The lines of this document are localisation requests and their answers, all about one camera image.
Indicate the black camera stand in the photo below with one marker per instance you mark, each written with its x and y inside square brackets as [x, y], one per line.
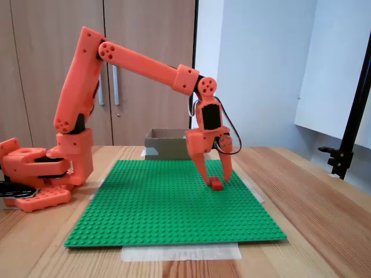
[353, 121]

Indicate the translucent masking tape strip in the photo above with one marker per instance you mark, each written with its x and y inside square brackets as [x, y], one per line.
[143, 153]
[255, 192]
[95, 192]
[333, 175]
[179, 253]

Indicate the green lego baseplate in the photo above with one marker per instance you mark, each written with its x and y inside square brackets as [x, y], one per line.
[174, 208]

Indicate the white wall-mounted panel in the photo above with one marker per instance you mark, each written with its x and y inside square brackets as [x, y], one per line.
[333, 72]

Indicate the brown wooden cabinet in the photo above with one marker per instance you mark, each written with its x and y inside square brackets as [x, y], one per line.
[150, 29]

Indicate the red lego block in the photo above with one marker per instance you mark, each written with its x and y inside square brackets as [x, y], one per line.
[217, 186]

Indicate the cardboard box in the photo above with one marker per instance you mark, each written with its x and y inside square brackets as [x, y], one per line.
[165, 144]

